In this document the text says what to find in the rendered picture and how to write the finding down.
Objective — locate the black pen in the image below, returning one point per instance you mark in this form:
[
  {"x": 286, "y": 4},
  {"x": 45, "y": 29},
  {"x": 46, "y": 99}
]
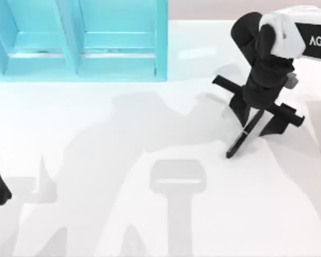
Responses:
[{"x": 243, "y": 134}]

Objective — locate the pale grey rounded box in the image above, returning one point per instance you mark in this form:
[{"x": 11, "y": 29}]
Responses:
[{"x": 292, "y": 80}]

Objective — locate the light blue rack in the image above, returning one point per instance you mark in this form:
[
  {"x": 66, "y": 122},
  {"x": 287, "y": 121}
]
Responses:
[{"x": 77, "y": 40}]

